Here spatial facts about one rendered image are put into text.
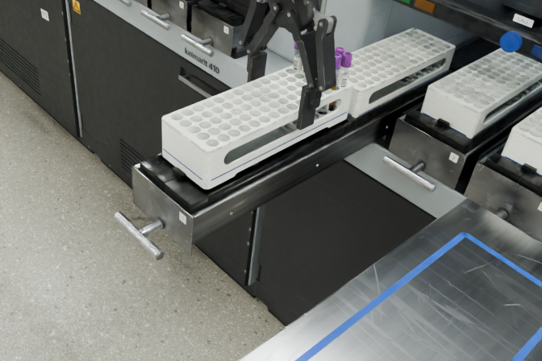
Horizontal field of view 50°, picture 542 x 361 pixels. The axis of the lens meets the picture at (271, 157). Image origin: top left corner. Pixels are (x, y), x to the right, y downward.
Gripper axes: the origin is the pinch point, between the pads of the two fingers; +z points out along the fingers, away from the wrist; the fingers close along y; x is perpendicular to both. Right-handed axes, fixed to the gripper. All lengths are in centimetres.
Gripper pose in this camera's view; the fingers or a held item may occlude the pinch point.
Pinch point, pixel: (280, 97)
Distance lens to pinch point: 87.1
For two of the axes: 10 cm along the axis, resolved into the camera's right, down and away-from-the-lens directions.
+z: -1.0, 8.0, 5.9
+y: 7.0, 4.8, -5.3
